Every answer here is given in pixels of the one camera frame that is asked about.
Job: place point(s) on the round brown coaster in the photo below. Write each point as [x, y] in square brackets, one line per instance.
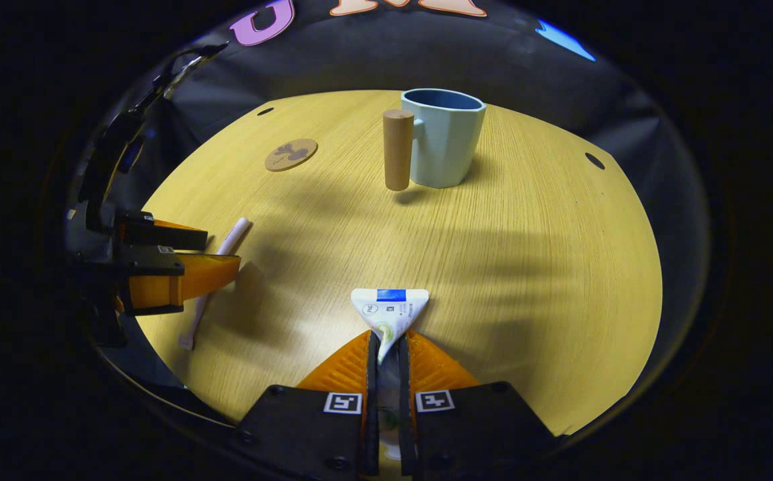
[290, 155]

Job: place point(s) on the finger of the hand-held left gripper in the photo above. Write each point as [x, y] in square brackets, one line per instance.
[186, 277]
[159, 235]

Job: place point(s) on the white toothpaste tube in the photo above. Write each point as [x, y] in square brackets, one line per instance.
[389, 310]

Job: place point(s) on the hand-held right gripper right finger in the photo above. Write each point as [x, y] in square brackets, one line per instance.
[473, 427]

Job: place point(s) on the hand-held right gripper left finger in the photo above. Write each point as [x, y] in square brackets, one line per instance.
[306, 427]

